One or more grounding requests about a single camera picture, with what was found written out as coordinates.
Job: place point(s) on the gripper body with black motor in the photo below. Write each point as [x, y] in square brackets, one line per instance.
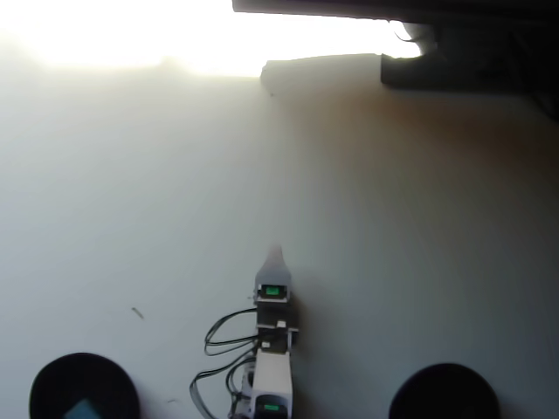
[278, 313]

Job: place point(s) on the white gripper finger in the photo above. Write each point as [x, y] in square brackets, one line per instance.
[274, 272]

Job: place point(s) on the blue foam cube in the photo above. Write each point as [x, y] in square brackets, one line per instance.
[83, 411]

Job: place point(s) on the white Koch robot arm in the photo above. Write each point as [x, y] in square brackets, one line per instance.
[273, 375]

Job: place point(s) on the small green scrap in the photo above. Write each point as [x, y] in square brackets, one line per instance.
[138, 313]

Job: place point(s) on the black round bowl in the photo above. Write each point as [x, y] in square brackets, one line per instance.
[52, 388]
[443, 393]

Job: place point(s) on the dark rectangular box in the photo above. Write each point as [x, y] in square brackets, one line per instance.
[471, 61]

